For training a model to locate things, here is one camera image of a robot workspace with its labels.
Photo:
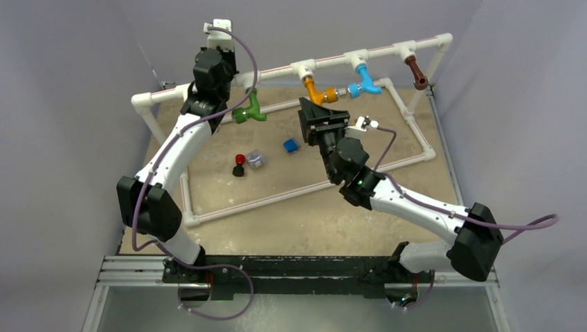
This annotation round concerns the clear plastic small box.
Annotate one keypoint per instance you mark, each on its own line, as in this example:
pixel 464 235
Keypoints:
pixel 255 159

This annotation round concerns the aluminium extrusion frame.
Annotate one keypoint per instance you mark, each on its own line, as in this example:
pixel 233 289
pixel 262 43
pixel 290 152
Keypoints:
pixel 122 271

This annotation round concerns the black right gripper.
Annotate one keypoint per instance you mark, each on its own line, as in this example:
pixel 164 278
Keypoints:
pixel 313 117

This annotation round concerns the red black knob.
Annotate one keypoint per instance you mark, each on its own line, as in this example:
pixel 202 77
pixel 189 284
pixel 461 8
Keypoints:
pixel 238 169

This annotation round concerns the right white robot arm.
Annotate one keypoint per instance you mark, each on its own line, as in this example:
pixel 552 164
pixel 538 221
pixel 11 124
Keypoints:
pixel 469 239

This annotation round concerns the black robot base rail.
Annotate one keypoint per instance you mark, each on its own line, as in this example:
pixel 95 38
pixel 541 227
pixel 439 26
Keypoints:
pixel 373 277

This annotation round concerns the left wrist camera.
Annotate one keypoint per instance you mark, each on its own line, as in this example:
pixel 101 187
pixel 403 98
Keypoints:
pixel 218 39

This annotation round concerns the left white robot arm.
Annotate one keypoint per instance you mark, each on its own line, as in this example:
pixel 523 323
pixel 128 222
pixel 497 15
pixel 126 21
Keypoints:
pixel 145 200

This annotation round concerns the green water faucet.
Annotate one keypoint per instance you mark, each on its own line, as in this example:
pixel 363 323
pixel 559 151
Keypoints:
pixel 250 112

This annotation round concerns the blue cube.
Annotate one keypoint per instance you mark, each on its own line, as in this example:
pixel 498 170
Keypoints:
pixel 291 145

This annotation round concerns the blue water faucet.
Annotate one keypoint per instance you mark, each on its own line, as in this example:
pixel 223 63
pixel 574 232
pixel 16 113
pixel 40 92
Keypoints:
pixel 366 85

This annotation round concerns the orange water faucet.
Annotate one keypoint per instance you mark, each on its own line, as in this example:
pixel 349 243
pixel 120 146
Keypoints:
pixel 329 95

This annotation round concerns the brown water faucet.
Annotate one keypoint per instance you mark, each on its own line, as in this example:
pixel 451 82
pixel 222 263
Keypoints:
pixel 420 80

